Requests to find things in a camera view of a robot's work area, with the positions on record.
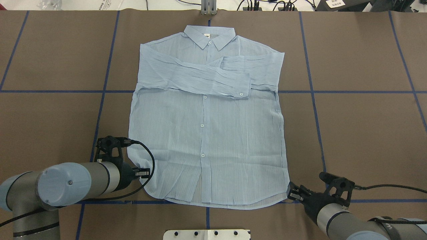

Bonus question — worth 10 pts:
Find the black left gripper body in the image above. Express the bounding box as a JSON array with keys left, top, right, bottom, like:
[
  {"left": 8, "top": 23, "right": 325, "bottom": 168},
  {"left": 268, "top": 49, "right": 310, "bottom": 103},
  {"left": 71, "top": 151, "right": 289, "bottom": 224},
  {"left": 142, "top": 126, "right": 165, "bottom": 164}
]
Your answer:
[{"left": 118, "top": 162, "right": 137, "bottom": 190}]

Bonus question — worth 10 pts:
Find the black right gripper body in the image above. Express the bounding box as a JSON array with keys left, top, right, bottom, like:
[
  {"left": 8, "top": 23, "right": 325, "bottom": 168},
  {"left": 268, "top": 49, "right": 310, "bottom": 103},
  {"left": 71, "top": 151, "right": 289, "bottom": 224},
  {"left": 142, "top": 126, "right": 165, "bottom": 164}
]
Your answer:
[{"left": 302, "top": 190, "right": 347, "bottom": 222}]

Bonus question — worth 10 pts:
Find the light blue striped shirt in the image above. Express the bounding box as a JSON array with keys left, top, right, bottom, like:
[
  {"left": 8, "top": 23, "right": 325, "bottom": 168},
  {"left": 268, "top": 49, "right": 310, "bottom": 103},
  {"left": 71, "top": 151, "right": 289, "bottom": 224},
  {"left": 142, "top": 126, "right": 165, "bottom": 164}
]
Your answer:
[{"left": 127, "top": 25, "right": 290, "bottom": 210}]

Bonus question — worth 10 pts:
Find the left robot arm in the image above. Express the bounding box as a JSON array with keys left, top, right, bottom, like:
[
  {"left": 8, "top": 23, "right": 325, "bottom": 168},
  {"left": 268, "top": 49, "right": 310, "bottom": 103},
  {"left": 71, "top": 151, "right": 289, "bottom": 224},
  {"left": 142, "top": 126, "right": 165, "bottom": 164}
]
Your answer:
[{"left": 1, "top": 162, "right": 153, "bottom": 240}]

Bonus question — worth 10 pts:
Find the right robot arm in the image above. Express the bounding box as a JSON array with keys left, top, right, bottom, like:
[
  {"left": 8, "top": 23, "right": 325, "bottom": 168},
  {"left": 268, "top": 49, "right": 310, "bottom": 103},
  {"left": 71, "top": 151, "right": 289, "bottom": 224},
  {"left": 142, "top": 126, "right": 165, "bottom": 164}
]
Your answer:
[{"left": 287, "top": 182, "right": 427, "bottom": 240}]

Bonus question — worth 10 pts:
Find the brown paper table mat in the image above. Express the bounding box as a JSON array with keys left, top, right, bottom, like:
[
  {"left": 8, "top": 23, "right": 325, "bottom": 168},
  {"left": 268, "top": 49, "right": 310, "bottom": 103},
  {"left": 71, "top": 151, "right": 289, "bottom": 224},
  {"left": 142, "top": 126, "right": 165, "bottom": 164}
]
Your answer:
[{"left": 1, "top": 9, "right": 426, "bottom": 240}]

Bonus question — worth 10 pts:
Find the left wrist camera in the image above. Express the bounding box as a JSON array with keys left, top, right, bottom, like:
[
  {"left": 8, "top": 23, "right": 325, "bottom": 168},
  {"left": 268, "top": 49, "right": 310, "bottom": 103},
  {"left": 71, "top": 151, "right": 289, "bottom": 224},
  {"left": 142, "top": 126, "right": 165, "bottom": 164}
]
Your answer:
[{"left": 94, "top": 136, "right": 139, "bottom": 165}]

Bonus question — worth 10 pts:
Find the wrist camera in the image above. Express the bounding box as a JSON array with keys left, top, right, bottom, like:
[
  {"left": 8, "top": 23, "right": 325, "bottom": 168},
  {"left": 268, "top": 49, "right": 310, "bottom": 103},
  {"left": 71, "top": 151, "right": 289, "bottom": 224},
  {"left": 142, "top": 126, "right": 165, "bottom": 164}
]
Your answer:
[
  {"left": 319, "top": 172, "right": 363, "bottom": 209},
  {"left": 94, "top": 136, "right": 139, "bottom": 165}
]

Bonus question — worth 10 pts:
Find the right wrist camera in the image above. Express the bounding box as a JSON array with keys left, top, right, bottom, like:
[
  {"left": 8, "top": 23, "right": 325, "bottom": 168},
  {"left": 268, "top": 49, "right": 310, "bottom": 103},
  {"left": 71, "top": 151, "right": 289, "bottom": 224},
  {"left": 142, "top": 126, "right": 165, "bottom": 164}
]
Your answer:
[{"left": 319, "top": 172, "right": 363, "bottom": 209}]

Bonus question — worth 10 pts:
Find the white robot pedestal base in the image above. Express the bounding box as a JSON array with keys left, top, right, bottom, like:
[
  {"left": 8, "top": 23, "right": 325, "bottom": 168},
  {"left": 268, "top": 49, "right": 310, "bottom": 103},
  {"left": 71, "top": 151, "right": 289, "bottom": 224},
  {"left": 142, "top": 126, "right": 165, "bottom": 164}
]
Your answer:
[{"left": 163, "top": 229, "right": 251, "bottom": 240}]

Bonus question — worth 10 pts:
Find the aluminium frame post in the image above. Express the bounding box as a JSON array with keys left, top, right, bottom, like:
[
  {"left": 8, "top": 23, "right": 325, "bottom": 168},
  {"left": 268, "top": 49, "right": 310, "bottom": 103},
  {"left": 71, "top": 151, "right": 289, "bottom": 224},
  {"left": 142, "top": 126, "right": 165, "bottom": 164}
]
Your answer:
[{"left": 201, "top": 0, "right": 218, "bottom": 16}]

